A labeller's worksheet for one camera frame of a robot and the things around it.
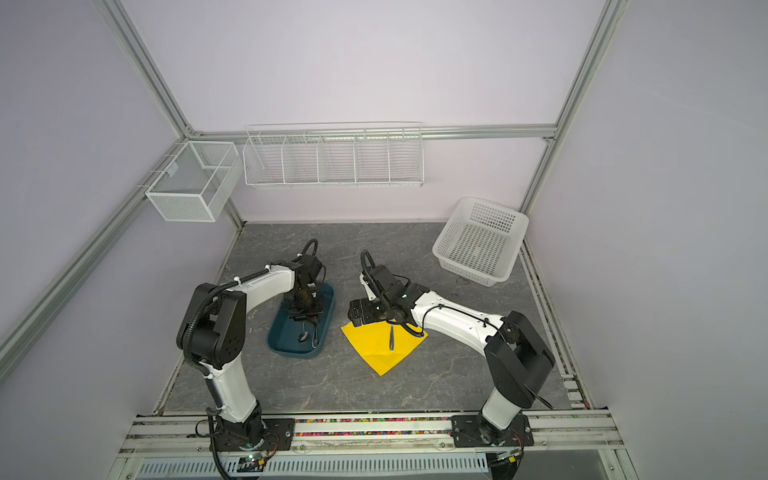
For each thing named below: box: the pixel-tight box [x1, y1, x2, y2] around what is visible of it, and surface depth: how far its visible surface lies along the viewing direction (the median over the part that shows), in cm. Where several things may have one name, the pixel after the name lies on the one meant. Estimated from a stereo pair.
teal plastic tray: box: [267, 283, 336, 359], surface depth 91 cm
